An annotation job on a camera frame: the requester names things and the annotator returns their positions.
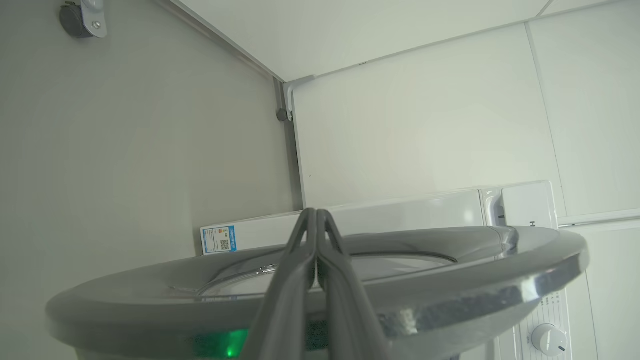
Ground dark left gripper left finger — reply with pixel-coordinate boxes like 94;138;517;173
240;207;318;360

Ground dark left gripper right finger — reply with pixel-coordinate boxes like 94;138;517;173
316;209;393;360

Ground silver round washing machine door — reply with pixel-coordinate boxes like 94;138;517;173
46;225;591;360

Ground white washing machine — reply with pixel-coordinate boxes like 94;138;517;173
200;181;588;360

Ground blue white energy label sticker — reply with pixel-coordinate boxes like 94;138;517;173
200;225;237;255

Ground white round control knob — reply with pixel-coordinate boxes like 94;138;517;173
530;323;570;357

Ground white detergent drawer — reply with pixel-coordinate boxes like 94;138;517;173
501;181;559;230

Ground large grey caster wheel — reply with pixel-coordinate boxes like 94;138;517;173
59;0;108;40

